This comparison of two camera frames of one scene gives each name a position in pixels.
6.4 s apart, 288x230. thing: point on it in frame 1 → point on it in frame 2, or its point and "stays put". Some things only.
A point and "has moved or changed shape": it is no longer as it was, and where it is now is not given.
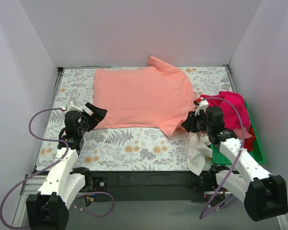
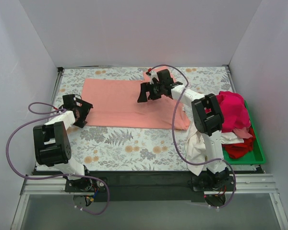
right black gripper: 192,123 → 150,90
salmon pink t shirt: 150,96 has moved or changed shape
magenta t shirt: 231,117 stays put
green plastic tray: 257,152 stays put
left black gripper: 89,119 → 83,112
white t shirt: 197,150 stays put
